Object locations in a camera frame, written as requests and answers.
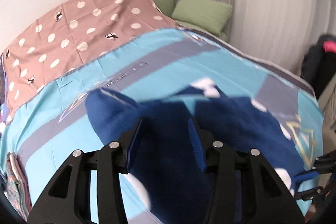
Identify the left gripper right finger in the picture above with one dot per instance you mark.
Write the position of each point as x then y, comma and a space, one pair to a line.
246, 188

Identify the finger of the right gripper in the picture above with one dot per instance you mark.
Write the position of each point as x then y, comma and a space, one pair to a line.
309, 179

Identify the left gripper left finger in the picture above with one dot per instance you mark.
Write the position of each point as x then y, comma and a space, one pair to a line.
66, 198

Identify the navy fleece star pajama top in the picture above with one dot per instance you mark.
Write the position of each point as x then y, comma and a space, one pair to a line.
165, 166

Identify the folded floral garment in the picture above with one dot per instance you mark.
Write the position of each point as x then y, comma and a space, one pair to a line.
17, 186

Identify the teal grey patterned bedspread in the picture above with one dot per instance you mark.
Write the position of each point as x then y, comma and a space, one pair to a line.
153, 66

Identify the near green pillow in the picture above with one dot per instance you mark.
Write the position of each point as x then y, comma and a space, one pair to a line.
209, 15

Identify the pink polka dot sheet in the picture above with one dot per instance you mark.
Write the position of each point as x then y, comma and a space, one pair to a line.
69, 36

